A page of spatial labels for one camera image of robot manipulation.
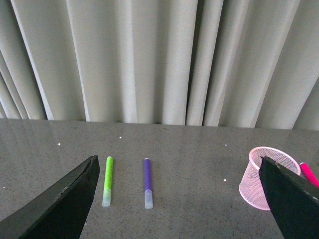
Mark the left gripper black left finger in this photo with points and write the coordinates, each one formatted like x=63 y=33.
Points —
x=61 y=211

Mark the pink mesh cup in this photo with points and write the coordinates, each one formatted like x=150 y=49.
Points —
x=250 y=186

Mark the pink highlighter pen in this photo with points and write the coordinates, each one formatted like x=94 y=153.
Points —
x=309 y=174

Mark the purple highlighter pen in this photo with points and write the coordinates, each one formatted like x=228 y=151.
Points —
x=148 y=194

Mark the white pleated curtain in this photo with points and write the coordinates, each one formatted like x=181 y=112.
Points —
x=240 y=63

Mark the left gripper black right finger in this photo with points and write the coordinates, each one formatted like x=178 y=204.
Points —
x=293 y=201

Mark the green highlighter pen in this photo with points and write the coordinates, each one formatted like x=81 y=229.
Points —
x=106 y=200

